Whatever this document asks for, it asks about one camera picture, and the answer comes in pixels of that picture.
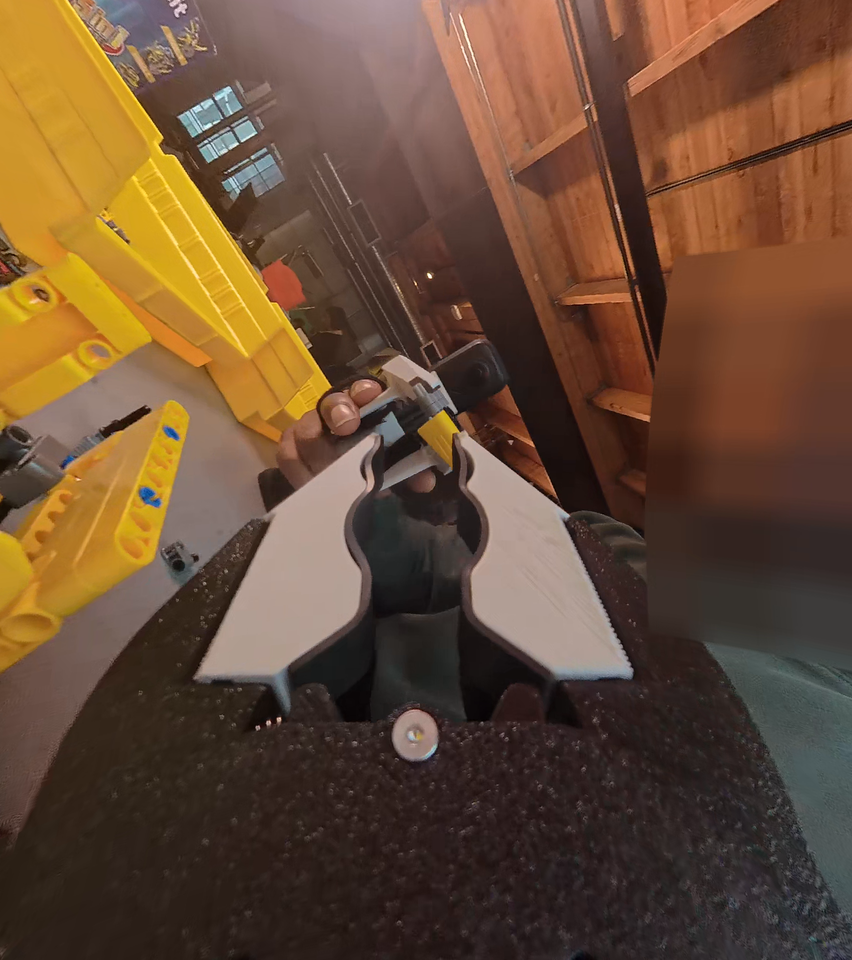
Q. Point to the robot kit box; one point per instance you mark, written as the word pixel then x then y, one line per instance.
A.
pixel 156 30

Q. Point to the grey ribbed lego subassembly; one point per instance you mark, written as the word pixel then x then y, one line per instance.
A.
pixel 107 427

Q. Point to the dark grey lego liftarm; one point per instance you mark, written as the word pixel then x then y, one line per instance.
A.
pixel 178 556

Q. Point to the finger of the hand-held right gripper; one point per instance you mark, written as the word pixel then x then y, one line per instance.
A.
pixel 414 469
pixel 403 375

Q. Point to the person's right hand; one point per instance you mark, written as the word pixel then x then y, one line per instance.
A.
pixel 339 412

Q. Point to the person's right forearm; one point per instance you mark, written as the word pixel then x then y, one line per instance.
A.
pixel 411 570

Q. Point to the dark framed window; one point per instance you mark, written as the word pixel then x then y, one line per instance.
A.
pixel 235 139

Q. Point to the orange fabric item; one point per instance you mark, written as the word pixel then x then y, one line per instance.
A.
pixel 283 281

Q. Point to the yellow lego robot model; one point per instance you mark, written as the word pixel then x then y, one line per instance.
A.
pixel 6 360

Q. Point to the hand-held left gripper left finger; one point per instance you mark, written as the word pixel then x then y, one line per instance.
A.
pixel 291 600

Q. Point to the person's green hoodie torso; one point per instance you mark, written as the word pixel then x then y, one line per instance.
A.
pixel 830 750

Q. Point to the yellow divided parts bin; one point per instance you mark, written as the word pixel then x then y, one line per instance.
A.
pixel 58 135

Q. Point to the yellow lego beam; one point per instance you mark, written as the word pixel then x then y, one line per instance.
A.
pixel 437 433

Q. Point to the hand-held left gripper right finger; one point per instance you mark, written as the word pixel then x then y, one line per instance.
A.
pixel 546 600

